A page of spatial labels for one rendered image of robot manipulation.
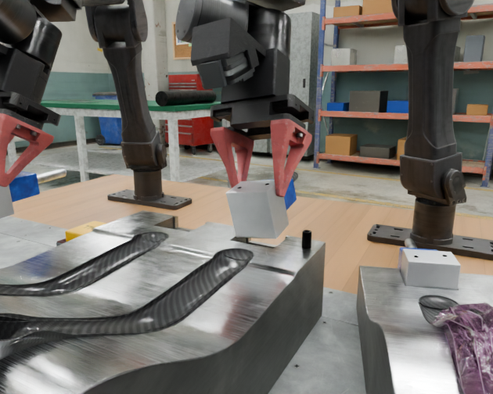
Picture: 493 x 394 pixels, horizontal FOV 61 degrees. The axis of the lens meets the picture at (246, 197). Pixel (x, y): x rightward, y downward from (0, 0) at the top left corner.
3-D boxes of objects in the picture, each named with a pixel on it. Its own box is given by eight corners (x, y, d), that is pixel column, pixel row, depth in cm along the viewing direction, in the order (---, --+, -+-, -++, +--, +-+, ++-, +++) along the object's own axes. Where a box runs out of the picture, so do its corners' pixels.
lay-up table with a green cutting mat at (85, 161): (84, 167, 563) (77, 89, 538) (241, 187, 454) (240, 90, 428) (3, 184, 467) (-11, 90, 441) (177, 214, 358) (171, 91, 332)
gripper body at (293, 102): (291, 111, 42) (294, 40, 42) (207, 121, 47) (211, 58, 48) (315, 128, 47) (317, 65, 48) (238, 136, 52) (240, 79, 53)
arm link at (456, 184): (450, 170, 62) (474, 167, 64) (403, 161, 69) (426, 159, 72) (444, 212, 63) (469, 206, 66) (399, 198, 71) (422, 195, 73)
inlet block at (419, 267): (387, 259, 57) (390, 221, 55) (426, 263, 56) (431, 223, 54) (403, 309, 44) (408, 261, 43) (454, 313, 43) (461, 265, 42)
